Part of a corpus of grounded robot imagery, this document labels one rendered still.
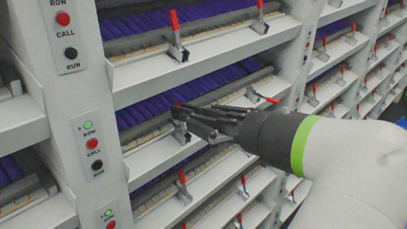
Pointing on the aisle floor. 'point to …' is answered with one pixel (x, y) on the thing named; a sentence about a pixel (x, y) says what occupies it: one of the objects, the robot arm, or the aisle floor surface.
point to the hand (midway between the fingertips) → (186, 112)
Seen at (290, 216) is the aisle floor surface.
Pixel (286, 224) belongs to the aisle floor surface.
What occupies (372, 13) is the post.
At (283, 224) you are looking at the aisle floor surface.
